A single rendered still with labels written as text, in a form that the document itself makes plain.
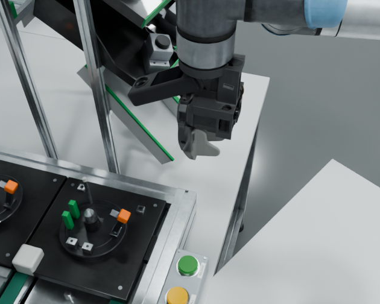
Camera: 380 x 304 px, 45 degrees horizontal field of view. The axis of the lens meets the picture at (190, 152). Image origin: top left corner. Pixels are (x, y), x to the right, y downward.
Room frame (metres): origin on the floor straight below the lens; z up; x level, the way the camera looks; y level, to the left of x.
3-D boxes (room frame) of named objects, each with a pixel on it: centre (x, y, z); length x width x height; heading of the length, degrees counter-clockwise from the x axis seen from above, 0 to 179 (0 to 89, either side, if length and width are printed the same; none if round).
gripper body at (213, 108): (0.49, -0.03, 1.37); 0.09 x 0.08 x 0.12; 73
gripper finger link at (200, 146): (0.48, -0.02, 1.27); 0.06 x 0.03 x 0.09; 73
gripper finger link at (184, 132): (0.48, 0.00, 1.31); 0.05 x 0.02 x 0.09; 163
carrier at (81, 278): (0.51, 0.20, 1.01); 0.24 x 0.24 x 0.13; 73
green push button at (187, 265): (0.43, 0.00, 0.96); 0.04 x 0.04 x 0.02
